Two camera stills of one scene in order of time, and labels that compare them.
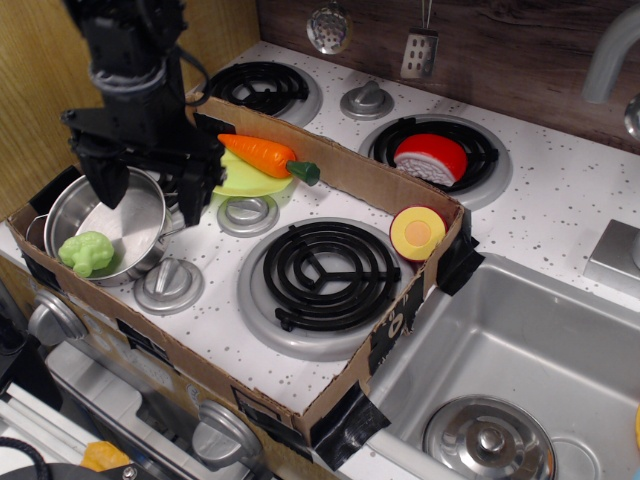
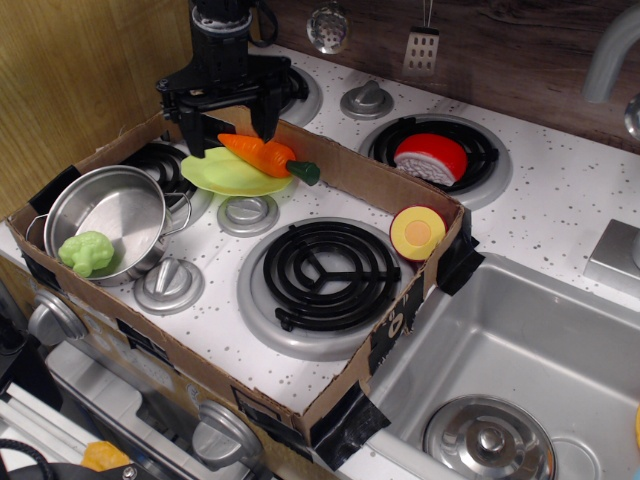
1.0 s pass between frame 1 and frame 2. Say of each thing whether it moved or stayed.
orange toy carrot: stayed
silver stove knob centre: stayed
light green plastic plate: stayed
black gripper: moved
